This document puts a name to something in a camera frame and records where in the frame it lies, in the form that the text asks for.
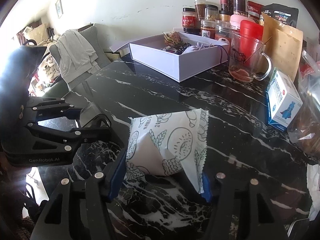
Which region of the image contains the jar with dried slices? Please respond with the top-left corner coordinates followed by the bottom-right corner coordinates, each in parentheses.
top-left (205, 4), bottom-right (219, 21)

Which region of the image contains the blue white medicine box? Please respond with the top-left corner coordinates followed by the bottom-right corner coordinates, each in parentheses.
top-left (266, 69), bottom-right (303, 132)

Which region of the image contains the brown spice jar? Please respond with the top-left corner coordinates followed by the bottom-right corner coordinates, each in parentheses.
top-left (195, 0), bottom-right (207, 21)

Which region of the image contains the white open gift box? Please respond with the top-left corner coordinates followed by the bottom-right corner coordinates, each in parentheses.
top-left (110, 32), bottom-right (229, 82)

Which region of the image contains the dark transparent plastic case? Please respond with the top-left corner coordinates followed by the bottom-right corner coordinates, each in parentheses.
top-left (79, 102), bottom-right (111, 128)

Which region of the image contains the clear jar orange label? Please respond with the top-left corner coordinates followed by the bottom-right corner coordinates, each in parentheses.
top-left (215, 21), bottom-right (232, 43)

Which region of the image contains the kraft paper pouch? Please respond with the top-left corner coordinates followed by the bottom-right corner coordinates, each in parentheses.
top-left (262, 13), bottom-right (303, 81)

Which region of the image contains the clear jar red powder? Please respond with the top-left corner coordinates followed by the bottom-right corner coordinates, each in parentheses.
top-left (201, 20), bottom-right (216, 39)

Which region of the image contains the clear plastic bag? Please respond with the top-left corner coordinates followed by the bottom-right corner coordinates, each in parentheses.
top-left (287, 50), bottom-right (319, 158)

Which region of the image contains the white drawstring pouch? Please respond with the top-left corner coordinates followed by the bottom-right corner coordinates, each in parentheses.
top-left (183, 42), bottom-right (210, 54)

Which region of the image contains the tall jar brown label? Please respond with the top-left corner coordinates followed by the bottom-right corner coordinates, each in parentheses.
top-left (233, 0), bottom-right (248, 17)

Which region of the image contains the glass mug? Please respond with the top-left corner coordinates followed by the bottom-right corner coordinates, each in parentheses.
top-left (228, 33), bottom-right (273, 83)

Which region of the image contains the black printed pouch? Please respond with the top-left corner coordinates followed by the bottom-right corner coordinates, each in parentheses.
top-left (261, 3), bottom-right (299, 28)

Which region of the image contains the white bread print packet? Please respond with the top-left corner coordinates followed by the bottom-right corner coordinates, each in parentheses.
top-left (126, 108), bottom-right (209, 193)

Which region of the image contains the pink lidded jar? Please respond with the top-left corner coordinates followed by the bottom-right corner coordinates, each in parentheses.
top-left (229, 14), bottom-right (254, 31)

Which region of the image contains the grey leaf pattern chair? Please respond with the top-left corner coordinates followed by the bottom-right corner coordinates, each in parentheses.
top-left (49, 25), bottom-right (111, 90)

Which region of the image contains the brown patterned snack wrapper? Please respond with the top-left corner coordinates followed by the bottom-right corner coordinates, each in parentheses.
top-left (163, 31), bottom-right (183, 47)

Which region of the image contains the red label sauce jar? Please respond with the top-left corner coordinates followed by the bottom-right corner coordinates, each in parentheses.
top-left (182, 7), bottom-right (196, 33)

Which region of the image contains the red cylindrical canister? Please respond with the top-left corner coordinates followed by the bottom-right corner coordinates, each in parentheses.
top-left (240, 20), bottom-right (264, 70)

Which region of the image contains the white cloth on chair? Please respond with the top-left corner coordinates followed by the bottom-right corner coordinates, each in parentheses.
top-left (55, 30), bottom-right (100, 83)

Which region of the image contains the red foil bag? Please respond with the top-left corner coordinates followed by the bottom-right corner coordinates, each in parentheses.
top-left (248, 1), bottom-right (263, 24)

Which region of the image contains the black scrunchie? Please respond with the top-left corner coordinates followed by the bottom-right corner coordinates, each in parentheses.
top-left (175, 43), bottom-right (191, 55)

